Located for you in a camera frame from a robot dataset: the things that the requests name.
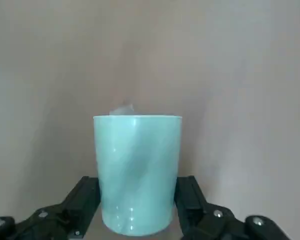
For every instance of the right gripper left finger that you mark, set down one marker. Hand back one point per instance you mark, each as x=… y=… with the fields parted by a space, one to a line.
x=75 y=202

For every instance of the pale green plastic cup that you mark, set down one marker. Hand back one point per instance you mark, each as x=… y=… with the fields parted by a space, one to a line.
x=137 y=175

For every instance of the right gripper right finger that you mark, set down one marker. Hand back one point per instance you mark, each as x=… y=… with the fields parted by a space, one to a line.
x=192 y=202

